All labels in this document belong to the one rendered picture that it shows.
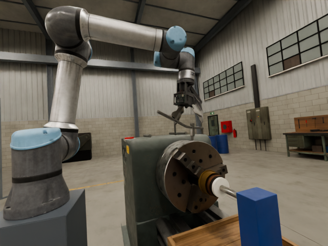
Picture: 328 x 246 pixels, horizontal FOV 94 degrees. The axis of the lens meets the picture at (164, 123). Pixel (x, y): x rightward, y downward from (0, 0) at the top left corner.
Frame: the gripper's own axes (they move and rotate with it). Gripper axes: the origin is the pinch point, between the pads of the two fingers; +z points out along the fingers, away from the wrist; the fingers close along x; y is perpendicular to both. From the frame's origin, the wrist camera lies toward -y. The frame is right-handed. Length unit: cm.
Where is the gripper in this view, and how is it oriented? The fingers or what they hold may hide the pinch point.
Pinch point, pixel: (188, 124)
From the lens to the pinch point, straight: 72.7
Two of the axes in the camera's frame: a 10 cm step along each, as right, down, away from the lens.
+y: -7.0, -0.8, -7.1
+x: 7.2, -0.4, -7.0
